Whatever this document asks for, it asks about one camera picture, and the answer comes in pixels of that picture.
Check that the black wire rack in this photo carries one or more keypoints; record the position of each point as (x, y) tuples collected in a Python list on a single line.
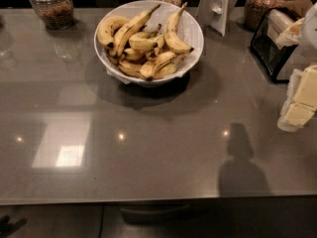
[(264, 47)]

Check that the front left banana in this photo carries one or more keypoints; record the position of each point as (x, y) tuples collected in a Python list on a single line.
[(129, 68)]

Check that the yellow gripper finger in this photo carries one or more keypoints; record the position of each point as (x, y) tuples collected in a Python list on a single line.
[(299, 114)]

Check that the front lower banana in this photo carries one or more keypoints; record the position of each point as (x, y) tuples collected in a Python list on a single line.
[(149, 68)]

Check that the large left banana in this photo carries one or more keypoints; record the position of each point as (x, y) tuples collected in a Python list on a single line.
[(106, 29)]

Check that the white bowl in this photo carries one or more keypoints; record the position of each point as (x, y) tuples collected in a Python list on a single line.
[(141, 57)]

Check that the long central banana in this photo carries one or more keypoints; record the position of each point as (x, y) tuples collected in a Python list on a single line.
[(123, 35)]

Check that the right glass jar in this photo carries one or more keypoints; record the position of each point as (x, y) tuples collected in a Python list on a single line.
[(255, 9)]

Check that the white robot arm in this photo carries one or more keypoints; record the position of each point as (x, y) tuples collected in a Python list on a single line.
[(304, 34)]

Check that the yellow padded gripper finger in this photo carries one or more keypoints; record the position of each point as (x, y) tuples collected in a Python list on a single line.
[(306, 92)]

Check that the curved banana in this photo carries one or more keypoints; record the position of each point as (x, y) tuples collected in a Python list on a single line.
[(173, 41)]

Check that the middle short banana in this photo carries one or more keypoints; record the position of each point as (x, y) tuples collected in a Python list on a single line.
[(146, 41)]

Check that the left glass jar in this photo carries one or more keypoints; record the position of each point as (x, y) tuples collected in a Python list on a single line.
[(55, 14)]

